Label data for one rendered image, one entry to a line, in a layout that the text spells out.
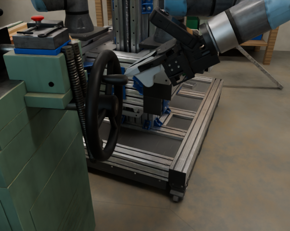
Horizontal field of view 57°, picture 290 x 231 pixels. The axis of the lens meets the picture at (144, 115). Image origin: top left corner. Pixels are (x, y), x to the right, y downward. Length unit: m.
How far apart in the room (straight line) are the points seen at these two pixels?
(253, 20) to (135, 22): 0.88
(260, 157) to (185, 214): 0.71
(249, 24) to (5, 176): 0.59
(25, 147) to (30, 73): 0.18
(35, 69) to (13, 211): 0.34
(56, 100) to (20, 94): 0.08
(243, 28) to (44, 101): 0.46
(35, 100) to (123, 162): 0.89
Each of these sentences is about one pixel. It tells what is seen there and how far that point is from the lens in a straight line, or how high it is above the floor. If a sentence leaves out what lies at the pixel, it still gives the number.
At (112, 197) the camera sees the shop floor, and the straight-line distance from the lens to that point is 1.56.
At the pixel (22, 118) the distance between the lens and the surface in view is 0.69.
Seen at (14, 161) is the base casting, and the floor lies 0.75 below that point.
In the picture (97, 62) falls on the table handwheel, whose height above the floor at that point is 0.95.
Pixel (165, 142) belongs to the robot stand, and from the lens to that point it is 1.58.
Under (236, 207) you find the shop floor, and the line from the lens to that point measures 1.58.
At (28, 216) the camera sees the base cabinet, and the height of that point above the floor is 0.58.
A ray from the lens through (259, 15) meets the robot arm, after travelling 0.57.
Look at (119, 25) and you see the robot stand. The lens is 1.43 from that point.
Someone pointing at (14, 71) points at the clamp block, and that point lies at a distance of 0.69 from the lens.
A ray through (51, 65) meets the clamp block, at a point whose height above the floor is 0.94.
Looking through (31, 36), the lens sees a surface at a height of 1.00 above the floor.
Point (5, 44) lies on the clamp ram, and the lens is 0.76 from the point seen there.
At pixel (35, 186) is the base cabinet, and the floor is 0.62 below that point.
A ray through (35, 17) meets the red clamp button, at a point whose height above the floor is 1.02.
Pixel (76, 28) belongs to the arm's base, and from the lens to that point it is 1.42.
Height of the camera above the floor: 1.15
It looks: 31 degrees down
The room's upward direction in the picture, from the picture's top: straight up
